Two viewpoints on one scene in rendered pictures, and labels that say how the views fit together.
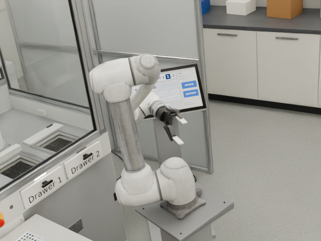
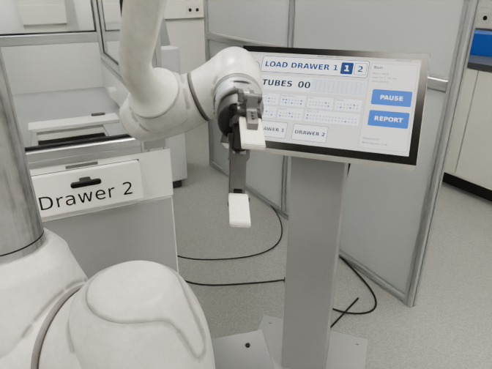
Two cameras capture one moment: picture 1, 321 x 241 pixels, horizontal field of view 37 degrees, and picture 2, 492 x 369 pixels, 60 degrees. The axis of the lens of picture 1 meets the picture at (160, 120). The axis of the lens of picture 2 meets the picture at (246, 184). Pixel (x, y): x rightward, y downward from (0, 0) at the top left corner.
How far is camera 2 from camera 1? 2.02 m
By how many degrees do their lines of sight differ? 22
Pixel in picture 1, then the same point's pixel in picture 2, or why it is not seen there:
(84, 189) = (81, 252)
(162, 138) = (300, 206)
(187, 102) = (370, 138)
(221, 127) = (460, 234)
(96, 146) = (126, 170)
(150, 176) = (20, 304)
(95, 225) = not seen: hidden behind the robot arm
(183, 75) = (385, 73)
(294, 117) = not seen: outside the picture
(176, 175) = (97, 349)
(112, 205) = not seen: hidden behind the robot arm
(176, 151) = (323, 245)
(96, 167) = (123, 217)
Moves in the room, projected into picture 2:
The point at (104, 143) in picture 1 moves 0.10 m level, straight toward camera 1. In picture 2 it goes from (155, 171) to (138, 186)
